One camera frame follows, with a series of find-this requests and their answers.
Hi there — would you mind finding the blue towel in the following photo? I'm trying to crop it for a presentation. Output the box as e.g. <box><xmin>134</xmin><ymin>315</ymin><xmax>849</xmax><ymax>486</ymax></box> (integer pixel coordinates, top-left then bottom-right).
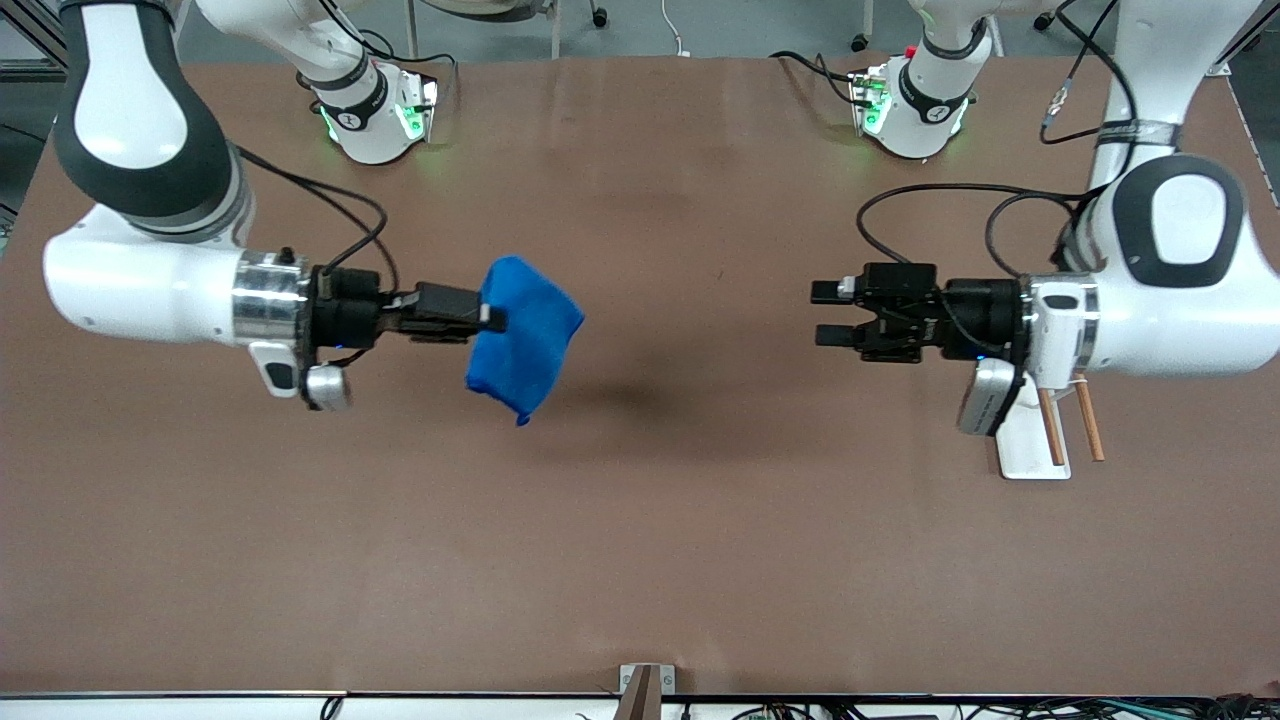
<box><xmin>464</xmin><ymin>255</ymin><xmax>587</xmax><ymax>428</ymax></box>

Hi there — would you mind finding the green-lit arm base connector box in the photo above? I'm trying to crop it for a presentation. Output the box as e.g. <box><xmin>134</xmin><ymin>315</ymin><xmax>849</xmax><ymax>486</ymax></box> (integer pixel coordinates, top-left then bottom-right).
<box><xmin>849</xmin><ymin>66</ymin><xmax>893</xmax><ymax>138</ymax></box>
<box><xmin>395</xmin><ymin>75</ymin><xmax>442</xmax><ymax>143</ymax></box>

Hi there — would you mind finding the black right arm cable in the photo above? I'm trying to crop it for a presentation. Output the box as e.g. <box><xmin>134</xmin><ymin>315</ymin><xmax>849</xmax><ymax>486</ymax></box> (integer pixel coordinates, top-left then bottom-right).
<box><xmin>232</xmin><ymin>143</ymin><xmax>403</xmax><ymax>299</ymax></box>

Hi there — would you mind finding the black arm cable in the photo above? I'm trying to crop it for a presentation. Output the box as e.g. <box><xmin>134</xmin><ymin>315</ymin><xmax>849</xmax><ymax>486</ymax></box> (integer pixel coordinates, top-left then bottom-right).
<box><xmin>856</xmin><ymin>0</ymin><xmax>1143</xmax><ymax>301</ymax></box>
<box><xmin>232</xmin><ymin>143</ymin><xmax>403</xmax><ymax>299</ymax></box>

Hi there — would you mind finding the white rack base plate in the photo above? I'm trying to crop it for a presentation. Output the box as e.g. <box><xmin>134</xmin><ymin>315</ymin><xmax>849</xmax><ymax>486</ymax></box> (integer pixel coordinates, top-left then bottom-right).
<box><xmin>990</xmin><ymin>395</ymin><xmax>1073</xmax><ymax>481</ymax></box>

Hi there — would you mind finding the black base power cable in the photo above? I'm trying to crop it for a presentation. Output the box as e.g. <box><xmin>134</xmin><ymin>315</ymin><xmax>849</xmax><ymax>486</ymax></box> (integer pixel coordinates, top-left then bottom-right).
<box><xmin>360</xmin><ymin>30</ymin><xmax>459</xmax><ymax>96</ymax></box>
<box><xmin>769</xmin><ymin>50</ymin><xmax>863</xmax><ymax>106</ymax></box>

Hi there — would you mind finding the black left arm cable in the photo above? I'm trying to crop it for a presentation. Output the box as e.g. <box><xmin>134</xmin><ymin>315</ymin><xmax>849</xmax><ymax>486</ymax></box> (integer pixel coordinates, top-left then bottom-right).
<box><xmin>856</xmin><ymin>0</ymin><xmax>1143</xmax><ymax>301</ymax></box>

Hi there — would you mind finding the white floor cable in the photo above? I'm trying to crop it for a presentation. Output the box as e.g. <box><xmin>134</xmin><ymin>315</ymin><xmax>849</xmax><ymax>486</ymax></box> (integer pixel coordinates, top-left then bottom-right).
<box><xmin>660</xmin><ymin>0</ymin><xmax>693</xmax><ymax>58</ymax></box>

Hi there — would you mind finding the aluminium frame profile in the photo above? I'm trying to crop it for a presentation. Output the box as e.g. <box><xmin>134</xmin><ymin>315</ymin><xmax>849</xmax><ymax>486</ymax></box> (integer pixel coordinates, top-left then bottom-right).
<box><xmin>0</xmin><ymin>0</ymin><xmax>69</xmax><ymax>83</ymax></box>
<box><xmin>1205</xmin><ymin>0</ymin><xmax>1269</xmax><ymax>79</ymax></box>

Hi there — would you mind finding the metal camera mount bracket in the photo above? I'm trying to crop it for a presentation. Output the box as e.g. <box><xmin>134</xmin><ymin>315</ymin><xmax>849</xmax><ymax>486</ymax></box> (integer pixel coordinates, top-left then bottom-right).
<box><xmin>612</xmin><ymin>663</ymin><xmax>677</xmax><ymax>720</ymax></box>

